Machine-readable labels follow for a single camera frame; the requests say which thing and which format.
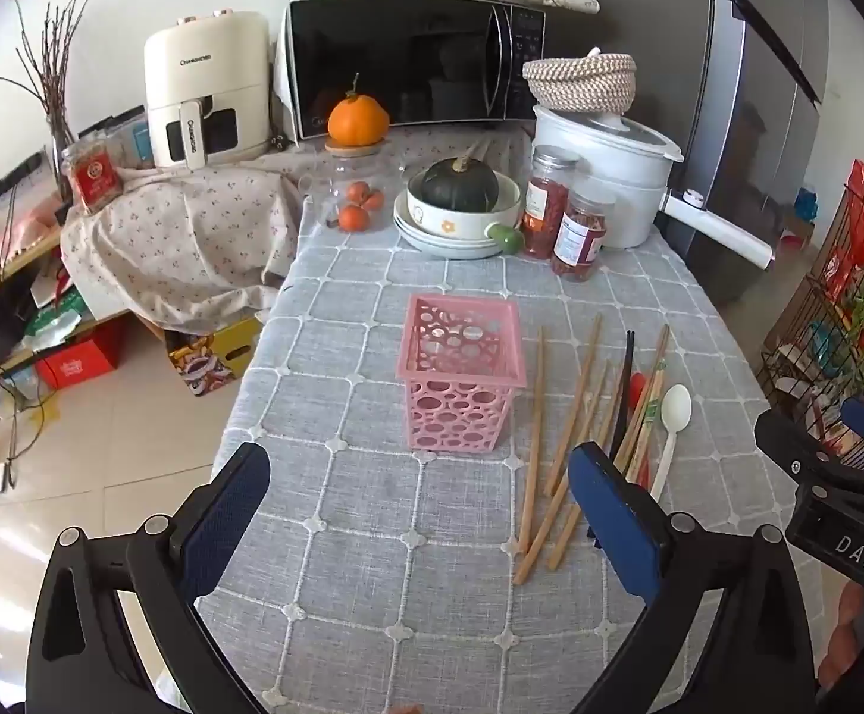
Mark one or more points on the dark green pumpkin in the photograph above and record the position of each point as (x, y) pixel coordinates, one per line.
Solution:
(462, 186)

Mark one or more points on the wooden shelf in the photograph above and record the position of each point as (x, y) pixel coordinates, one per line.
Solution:
(0, 268)

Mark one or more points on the black microwave oven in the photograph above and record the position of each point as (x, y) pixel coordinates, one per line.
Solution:
(402, 59)

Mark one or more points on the clear jar red label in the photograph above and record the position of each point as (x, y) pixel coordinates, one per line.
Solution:
(93, 178)

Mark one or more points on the plain wooden chopstick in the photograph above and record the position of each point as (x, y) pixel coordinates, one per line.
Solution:
(535, 535)
(560, 550)
(575, 401)

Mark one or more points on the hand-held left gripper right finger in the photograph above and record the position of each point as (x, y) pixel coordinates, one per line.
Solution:
(614, 524)

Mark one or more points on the beige floral cloth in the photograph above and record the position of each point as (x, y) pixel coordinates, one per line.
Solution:
(179, 238)

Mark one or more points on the white plate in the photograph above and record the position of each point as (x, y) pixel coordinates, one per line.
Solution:
(439, 249)
(402, 219)

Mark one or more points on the red packet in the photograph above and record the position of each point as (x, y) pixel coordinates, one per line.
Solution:
(860, 193)

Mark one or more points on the yellow printed cardboard box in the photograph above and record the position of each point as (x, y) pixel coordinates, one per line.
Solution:
(209, 364)

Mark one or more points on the white electric cooking pot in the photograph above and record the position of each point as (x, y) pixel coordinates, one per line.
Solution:
(610, 163)

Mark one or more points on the pink perforated utensil basket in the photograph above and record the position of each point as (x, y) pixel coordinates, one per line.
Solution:
(447, 409)

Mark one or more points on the grey checked tablecloth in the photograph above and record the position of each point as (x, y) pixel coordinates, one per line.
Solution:
(402, 610)

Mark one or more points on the small orange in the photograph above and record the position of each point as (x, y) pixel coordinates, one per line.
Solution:
(357, 192)
(374, 201)
(352, 218)

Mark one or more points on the red cardboard box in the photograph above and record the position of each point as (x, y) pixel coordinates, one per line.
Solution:
(75, 368)

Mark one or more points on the large orange with stem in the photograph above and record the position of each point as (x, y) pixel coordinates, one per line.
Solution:
(357, 123)

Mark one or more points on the person's right hand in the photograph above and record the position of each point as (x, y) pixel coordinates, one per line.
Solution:
(848, 639)

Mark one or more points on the white plastic spoon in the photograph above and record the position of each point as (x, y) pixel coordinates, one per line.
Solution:
(676, 409)

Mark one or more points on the cream air fryer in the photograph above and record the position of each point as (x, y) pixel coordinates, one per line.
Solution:
(209, 59)

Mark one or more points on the white power strip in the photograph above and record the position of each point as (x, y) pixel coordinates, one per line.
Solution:
(4, 477)

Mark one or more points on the plastic jar of red snacks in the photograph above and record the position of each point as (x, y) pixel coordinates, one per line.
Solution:
(549, 201)
(584, 234)

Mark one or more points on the black chopstick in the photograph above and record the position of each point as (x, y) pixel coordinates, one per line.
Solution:
(629, 357)
(623, 379)

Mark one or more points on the light chopstick green print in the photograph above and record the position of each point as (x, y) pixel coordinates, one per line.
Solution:
(645, 424)
(656, 357)

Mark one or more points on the grey refrigerator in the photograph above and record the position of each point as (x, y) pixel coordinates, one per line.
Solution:
(759, 126)

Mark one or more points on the glass jar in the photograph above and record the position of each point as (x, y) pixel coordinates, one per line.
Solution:
(339, 175)

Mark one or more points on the light blue carton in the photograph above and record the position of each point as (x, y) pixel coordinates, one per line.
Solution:
(131, 137)

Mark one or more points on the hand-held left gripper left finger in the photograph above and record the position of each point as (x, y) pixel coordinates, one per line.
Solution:
(227, 513)

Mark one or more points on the red plastic spoon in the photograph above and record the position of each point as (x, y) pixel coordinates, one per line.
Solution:
(636, 394)

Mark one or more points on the dry bare branches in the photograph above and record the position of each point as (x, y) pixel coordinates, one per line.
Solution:
(53, 89)

